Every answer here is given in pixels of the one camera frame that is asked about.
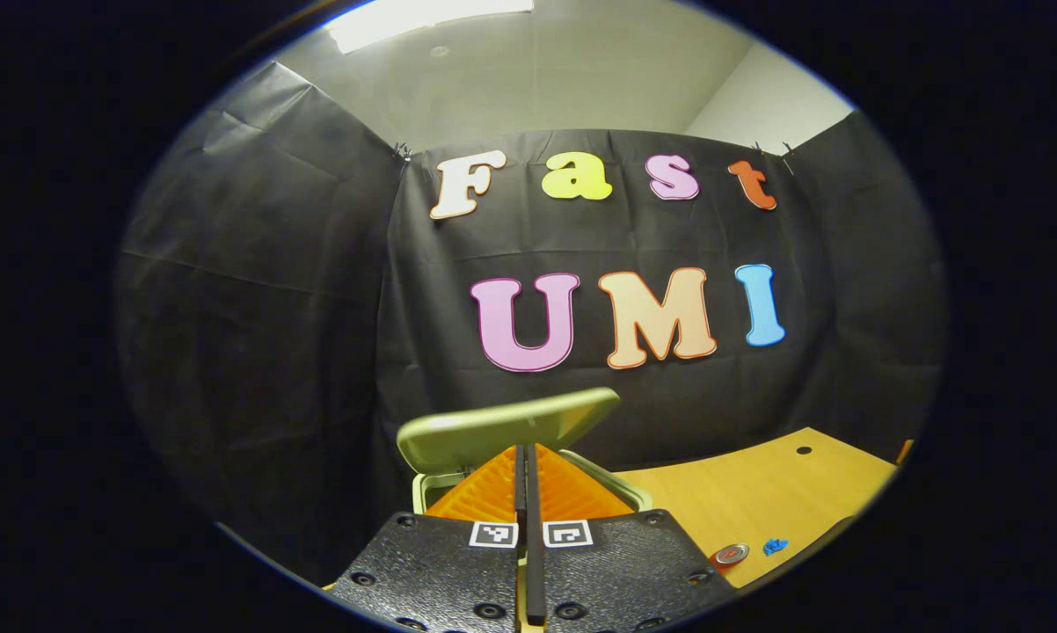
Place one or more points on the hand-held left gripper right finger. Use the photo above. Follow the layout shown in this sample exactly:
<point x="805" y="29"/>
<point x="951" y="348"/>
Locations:
<point x="535" y="527"/>

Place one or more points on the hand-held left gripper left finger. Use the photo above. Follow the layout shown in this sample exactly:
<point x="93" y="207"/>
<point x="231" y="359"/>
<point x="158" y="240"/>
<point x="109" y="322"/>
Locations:
<point x="432" y="571"/>

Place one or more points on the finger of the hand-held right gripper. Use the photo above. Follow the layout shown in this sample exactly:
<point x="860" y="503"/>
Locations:
<point x="905" y="452"/>

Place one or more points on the green desktop garbage bin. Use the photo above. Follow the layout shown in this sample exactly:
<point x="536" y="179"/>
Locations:
<point x="502" y="426"/>

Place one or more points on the blue paper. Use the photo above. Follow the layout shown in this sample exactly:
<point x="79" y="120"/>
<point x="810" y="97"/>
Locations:
<point x="775" y="547"/>

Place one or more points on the red pop can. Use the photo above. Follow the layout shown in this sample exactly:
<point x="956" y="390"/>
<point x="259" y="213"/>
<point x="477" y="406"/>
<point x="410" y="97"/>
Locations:
<point x="730" y="556"/>

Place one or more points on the wooden desktop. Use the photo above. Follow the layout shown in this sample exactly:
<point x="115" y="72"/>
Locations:
<point x="757" y="492"/>

